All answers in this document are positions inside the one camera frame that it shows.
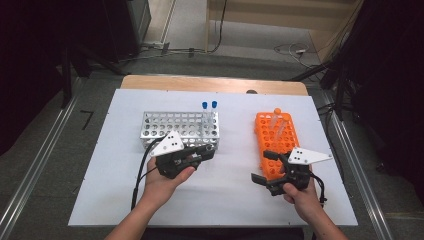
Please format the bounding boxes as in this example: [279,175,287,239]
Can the dark grey cabinet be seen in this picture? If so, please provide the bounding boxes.
[99,0,153,64]

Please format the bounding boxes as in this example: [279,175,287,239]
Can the grey power strip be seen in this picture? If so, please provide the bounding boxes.
[141,40,172,55]

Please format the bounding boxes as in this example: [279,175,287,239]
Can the aluminium floor rail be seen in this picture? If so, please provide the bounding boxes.
[318,88,396,240]
[0,78,85,240]

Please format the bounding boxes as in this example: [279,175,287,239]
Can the white table board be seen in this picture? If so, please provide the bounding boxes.
[67,88,359,229]

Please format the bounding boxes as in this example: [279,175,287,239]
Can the wooden table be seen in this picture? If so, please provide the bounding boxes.
[119,74,310,97]

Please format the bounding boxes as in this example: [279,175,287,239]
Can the white floor cable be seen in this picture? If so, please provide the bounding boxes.
[273,42,322,70]

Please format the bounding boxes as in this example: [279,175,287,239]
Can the person's right hand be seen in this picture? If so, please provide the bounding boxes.
[282,181,323,224]

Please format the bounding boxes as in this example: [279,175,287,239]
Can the black hanging cable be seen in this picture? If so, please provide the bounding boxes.
[207,0,230,54]

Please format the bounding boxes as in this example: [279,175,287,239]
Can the dark curtain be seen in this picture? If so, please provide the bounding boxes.
[0,0,101,157]
[346,0,424,204]

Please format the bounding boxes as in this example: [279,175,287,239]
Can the person's lap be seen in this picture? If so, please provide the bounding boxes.
[141,227,305,240]

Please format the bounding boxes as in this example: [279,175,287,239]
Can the person's left hand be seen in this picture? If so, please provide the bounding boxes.
[142,155,197,210]

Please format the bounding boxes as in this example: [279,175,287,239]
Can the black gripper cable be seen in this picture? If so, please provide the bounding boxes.
[130,135,168,212]
[307,171,328,207]

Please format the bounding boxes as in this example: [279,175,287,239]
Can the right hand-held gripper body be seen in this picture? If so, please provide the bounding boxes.
[265,146,334,197]

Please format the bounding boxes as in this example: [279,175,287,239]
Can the silver metal test tube rack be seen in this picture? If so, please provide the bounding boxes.
[139,110,221,150]

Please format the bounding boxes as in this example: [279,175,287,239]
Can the orange plastic test tube rack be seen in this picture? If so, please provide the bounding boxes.
[254,111,307,182]

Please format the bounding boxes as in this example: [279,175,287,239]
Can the black floor cables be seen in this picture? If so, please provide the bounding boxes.
[118,45,208,65]

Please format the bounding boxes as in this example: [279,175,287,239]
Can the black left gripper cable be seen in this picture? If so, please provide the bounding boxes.
[130,135,168,212]

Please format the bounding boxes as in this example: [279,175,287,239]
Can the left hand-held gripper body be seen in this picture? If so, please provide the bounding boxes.
[149,130,203,180]

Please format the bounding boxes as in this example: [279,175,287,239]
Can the black metal stand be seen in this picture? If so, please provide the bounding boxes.
[59,41,129,110]
[289,58,356,122]

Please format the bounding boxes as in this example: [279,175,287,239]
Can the beige wooden frame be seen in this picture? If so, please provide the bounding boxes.
[204,0,365,64]

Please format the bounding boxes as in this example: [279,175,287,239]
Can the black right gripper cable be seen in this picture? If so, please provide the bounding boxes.
[307,171,328,207]

